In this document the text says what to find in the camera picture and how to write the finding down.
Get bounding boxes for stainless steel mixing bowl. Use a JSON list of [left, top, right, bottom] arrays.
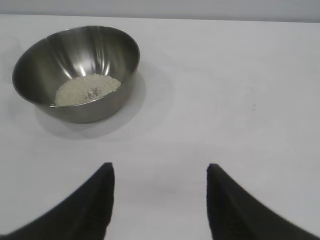
[[11, 24, 141, 125]]

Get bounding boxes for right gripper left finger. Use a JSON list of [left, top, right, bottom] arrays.
[[0, 162, 116, 240]]

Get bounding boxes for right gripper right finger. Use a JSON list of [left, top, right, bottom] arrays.
[[206, 163, 320, 240]]

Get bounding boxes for white rice grains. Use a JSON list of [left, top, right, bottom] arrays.
[[53, 74, 122, 107]]

